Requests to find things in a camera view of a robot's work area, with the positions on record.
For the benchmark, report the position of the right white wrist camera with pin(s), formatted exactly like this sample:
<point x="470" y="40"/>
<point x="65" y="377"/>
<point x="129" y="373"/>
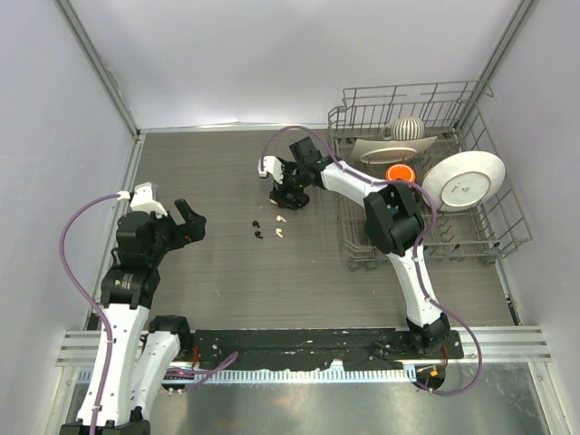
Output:
<point x="270" y="166"/>

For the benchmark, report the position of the white slotted cable duct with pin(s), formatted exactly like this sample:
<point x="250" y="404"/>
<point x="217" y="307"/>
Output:
<point x="334" y="374"/>

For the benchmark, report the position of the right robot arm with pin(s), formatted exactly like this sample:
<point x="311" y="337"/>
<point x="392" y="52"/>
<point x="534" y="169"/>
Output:
<point x="393" y="223"/>

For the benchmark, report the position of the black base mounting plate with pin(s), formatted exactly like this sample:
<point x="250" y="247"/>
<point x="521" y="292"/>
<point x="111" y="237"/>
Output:
<point x="305" y="350"/>

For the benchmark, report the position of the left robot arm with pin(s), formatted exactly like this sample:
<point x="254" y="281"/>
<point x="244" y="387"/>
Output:
<point x="135" y="351"/>

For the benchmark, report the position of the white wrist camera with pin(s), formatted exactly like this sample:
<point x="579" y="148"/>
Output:
<point x="270" y="166"/>
<point x="144" y="198"/>

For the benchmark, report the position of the grey wire dish rack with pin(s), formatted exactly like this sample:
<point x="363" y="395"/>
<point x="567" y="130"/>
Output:
<point x="488" y="231"/>

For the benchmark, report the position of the white square plate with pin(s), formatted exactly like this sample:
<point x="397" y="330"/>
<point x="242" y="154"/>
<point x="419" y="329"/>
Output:
<point x="388" y="151"/>

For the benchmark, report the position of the white round plate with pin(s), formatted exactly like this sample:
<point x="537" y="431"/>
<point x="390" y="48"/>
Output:
<point x="464" y="180"/>

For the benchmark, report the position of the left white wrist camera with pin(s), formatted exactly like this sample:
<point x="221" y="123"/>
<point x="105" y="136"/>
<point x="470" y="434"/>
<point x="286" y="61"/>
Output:
<point x="144" y="198"/>

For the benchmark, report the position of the striped ceramic mug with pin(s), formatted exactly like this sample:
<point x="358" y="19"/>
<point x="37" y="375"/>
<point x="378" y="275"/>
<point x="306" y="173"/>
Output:
<point x="405" y="128"/>

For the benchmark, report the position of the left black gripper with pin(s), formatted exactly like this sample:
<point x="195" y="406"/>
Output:
<point x="190" y="231"/>

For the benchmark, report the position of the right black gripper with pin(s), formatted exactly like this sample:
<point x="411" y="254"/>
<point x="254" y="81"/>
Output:
<point x="280" y="191"/>

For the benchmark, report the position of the orange mug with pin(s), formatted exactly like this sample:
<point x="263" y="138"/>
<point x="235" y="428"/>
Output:
<point x="400" y="171"/>

